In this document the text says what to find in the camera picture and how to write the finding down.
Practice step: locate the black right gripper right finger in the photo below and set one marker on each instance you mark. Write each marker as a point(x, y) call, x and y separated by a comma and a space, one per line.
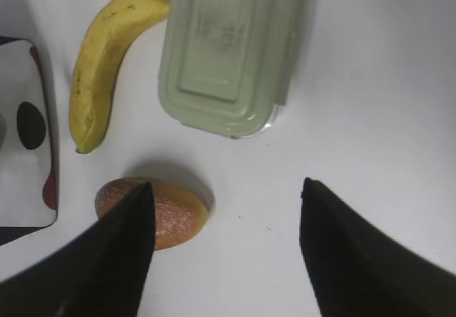
point(356, 270)

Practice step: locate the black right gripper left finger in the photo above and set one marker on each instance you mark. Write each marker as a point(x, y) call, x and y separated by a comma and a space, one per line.
point(100, 273)

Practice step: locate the brown bread roll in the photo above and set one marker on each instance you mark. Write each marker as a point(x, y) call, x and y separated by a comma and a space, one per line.
point(179, 214)

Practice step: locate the navy and white lunch bag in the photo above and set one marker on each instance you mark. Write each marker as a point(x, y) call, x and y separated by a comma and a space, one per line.
point(29, 200)

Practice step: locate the yellow banana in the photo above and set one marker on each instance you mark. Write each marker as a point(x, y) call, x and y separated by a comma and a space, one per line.
point(102, 50)

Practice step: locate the green lidded glass container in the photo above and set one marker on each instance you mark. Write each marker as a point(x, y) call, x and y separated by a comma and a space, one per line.
point(226, 64)

